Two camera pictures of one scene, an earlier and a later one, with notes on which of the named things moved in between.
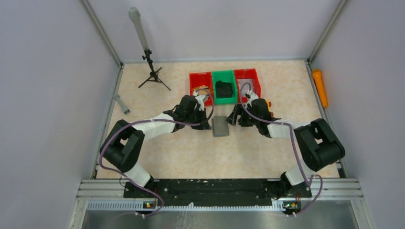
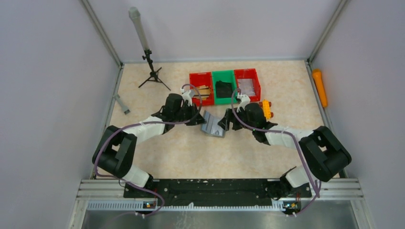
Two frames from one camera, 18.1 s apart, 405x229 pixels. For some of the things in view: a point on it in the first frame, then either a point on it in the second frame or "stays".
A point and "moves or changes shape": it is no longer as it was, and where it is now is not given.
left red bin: [199, 79] stays
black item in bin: [223, 89] stays
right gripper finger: [232, 119] -> [224, 122]
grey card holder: [220, 126] moves or changes shape
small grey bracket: [125, 110] stays
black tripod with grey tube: [135, 13] stays
